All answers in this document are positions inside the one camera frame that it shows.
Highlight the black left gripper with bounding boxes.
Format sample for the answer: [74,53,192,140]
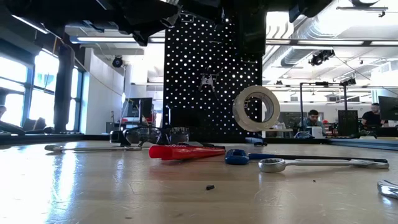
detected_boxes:
[105,0,183,47]

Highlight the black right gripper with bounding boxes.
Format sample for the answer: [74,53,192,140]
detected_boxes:
[183,0,224,22]

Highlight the white tape roll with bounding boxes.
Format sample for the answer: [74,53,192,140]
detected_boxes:
[231,85,282,133]

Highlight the red utility knife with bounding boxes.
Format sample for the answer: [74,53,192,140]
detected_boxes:
[149,144,227,161]

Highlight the blue T-handle hex key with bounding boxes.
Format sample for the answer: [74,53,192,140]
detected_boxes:
[224,149,389,166]

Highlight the blue board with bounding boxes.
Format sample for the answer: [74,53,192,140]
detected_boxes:
[325,138,398,152]

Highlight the long ceiling light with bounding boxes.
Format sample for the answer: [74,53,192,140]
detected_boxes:
[267,39,398,46]
[76,36,165,44]

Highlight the black perforated pegboard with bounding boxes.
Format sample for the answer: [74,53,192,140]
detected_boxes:
[163,9,264,140]

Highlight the black computer monitor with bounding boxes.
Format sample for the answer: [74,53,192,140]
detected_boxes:
[124,96,154,119]
[377,95,398,122]

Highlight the dark building column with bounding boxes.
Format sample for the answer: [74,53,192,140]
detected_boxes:
[53,43,76,134]

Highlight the small black pegboard shelf bin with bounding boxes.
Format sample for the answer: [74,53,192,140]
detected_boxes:
[169,106,203,140]

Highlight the clear safety glasses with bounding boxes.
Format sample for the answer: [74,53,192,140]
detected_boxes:
[123,125,191,147]

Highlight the black ceiling spotlight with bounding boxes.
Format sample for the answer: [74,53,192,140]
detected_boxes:
[308,49,336,67]

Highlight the person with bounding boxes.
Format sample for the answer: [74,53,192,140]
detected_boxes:
[360,102,389,128]
[300,109,327,137]

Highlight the white box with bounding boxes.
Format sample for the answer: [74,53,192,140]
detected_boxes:
[306,126,324,139]

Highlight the small black perforated panel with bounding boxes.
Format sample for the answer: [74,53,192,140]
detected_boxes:
[337,109,360,137]

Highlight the black ceiling camera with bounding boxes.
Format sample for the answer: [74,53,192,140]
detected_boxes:
[111,55,126,68]

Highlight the wire pegboard tool bracket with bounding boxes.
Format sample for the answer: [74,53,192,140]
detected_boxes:
[198,72,219,95]

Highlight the silver ceiling air duct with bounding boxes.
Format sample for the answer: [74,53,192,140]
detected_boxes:
[279,46,312,68]

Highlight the black aluminium table frame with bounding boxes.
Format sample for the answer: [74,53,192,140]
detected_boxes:
[0,133,330,146]

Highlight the black metal stand frame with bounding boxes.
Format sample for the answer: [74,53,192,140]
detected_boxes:
[298,81,348,135]

